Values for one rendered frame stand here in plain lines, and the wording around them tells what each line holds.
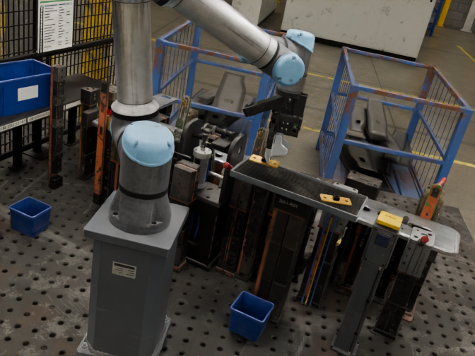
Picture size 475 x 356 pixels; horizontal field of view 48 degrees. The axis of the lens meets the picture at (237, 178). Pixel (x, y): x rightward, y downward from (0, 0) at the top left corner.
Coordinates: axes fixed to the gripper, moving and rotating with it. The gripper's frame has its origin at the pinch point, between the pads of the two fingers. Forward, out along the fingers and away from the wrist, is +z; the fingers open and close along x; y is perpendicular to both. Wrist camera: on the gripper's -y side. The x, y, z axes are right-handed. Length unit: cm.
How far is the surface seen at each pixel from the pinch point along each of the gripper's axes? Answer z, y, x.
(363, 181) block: 17, 32, 43
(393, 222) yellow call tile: 6.0, 36.8, -9.6
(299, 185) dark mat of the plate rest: 5.1, 10.7, -2.3
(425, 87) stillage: 30, 87, 331
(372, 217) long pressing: 20.4, 35.6, 22.3
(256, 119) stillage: 55, -33, 211
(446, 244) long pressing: 21, 59, 18
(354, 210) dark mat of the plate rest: 5.7, 26.5, -8.3
